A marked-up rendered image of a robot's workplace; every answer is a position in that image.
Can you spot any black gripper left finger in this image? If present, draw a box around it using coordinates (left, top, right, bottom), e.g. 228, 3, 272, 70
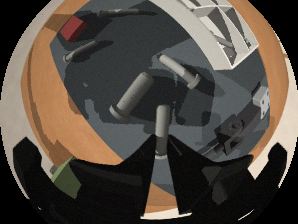
69, 134, 157, 217

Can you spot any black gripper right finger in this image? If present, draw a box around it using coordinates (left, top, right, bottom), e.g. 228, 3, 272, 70
167, 135, 254, 215

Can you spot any dark grey flat bar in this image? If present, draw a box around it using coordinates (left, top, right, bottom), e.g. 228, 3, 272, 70
233, 104, 261, 142

